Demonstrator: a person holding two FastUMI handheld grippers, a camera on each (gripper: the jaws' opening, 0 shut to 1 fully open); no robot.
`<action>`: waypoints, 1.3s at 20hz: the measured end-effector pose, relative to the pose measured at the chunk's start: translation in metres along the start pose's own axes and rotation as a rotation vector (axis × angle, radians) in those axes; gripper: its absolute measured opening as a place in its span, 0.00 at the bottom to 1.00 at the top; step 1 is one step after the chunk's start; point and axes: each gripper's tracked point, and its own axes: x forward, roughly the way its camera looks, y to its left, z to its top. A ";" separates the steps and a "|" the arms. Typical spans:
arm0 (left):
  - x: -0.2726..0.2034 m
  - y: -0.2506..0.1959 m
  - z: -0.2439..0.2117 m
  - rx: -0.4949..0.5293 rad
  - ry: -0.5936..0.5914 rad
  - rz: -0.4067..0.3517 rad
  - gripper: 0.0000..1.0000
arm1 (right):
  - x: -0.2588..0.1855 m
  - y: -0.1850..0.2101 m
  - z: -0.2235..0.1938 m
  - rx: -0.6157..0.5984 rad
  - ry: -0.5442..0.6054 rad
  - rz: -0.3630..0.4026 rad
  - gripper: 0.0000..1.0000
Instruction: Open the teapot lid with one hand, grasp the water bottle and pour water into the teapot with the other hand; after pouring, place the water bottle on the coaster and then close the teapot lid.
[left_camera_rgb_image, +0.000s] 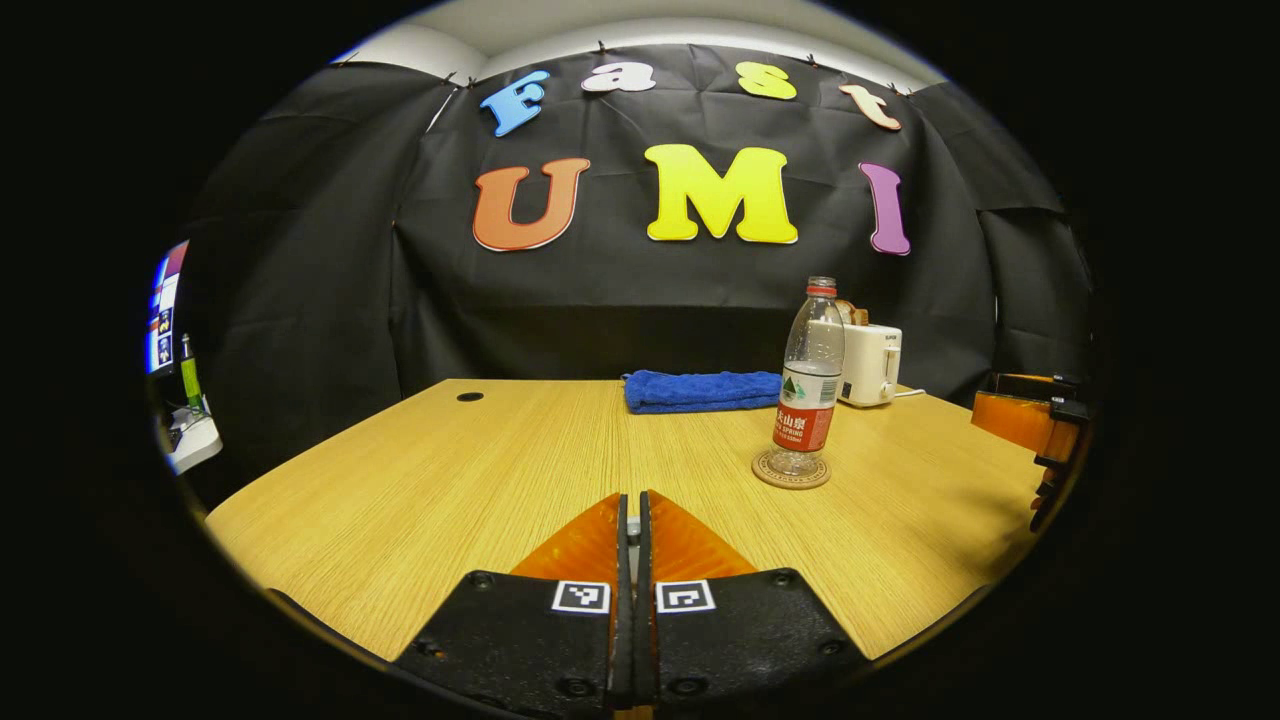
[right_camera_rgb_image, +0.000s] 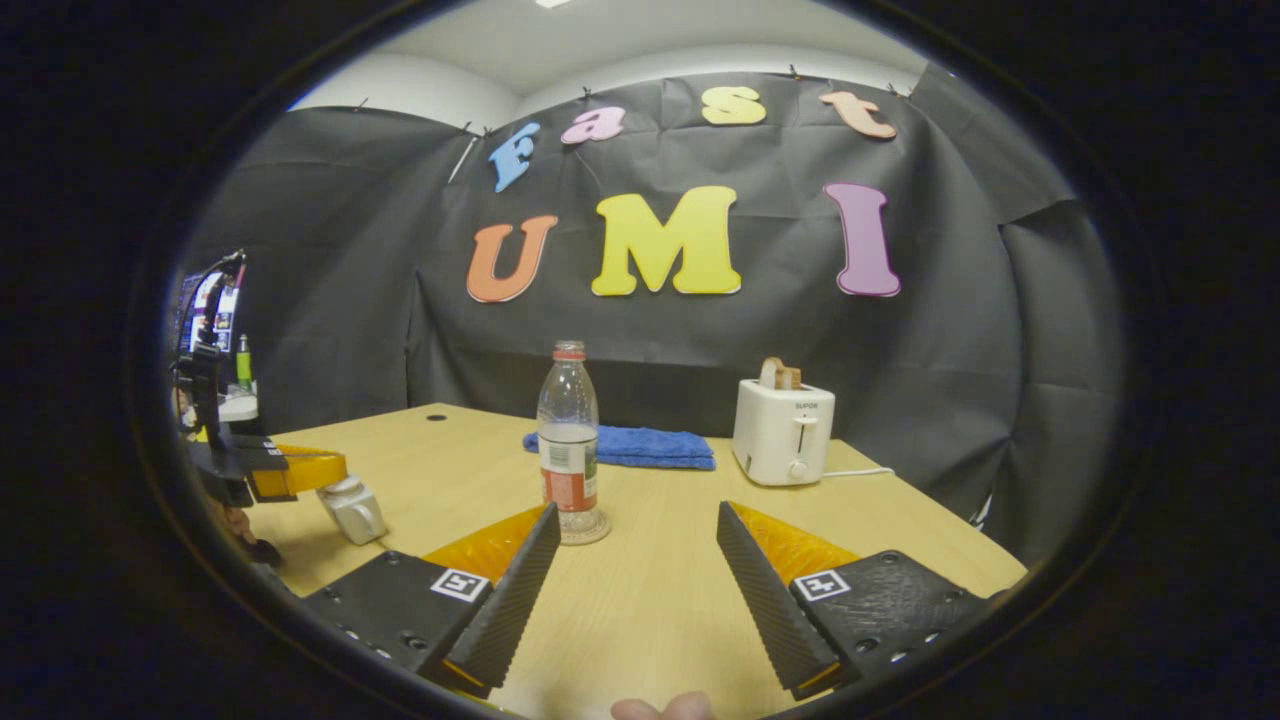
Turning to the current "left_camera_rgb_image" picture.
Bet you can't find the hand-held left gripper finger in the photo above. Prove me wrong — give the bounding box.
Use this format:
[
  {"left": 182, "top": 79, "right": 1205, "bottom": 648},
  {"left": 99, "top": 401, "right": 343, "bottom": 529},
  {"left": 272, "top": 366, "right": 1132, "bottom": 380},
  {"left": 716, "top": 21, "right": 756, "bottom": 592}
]
[
  {"left": 392, "top": 492, "right": 633, "bottom": 720},
  {"left": 636, "top": 490, "right": 869, "bottom": 720}
]

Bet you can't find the round brown coaster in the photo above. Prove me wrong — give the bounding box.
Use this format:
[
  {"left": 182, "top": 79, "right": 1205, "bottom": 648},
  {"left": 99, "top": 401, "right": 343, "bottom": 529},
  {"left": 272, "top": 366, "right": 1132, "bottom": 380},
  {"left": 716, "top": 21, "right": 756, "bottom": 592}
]
[{"left": 751, "top": 449, "right": 832, "bottom": 491}]

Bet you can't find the clear plastic water bottle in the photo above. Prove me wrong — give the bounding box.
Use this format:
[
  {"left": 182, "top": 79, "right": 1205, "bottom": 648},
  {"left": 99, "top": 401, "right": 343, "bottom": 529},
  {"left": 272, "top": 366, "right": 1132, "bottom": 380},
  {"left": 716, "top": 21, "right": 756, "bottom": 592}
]
[{"left": 771, "top": 276, "right": 847, "bottom": 478}]

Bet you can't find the green drink bottle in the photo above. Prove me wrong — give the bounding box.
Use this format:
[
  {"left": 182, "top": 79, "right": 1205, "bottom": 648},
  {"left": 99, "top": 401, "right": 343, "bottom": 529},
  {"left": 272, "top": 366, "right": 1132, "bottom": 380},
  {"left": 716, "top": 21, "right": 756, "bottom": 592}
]
[{"left": 179, "top": 334, "right": 204, "bottom": 413}]

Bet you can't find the white toaster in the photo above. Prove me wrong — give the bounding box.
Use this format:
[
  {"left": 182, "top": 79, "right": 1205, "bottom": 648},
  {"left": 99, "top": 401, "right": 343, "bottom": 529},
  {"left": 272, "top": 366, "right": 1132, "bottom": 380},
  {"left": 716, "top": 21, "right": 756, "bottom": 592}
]
[{"left": 838, "top": 322, "right": 904, "bottom": 409}]

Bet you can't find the blue folded towel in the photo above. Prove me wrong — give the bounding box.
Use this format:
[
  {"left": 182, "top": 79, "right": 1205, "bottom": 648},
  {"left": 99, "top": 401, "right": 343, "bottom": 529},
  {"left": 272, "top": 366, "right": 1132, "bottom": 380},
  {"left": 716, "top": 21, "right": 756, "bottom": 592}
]
[{"left": 622, "top": 369, "right": 783, "bottom": 415}]

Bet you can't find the black backdrop cloth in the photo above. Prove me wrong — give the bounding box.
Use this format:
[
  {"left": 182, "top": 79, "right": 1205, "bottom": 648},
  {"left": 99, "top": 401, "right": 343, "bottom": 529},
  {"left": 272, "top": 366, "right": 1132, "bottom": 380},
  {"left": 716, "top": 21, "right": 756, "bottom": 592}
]
[{"left": 180, "top": 42, "right": 1096, "bottom": 506}]

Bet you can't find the white side desk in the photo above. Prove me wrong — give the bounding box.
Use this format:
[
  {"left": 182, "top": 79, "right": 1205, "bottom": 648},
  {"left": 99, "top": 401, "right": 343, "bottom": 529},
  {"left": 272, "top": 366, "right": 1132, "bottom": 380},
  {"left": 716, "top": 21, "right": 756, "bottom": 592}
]
[{"left": 160, "top": 400, "right": 224, "bottom": 476}]

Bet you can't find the computer monitor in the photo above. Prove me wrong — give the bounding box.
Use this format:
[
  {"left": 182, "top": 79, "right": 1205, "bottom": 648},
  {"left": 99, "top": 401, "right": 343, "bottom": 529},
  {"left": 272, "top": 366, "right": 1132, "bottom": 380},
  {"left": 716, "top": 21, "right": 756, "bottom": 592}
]
[{"left": 147, "top": 240, "right": 191, "bottom": 376}]

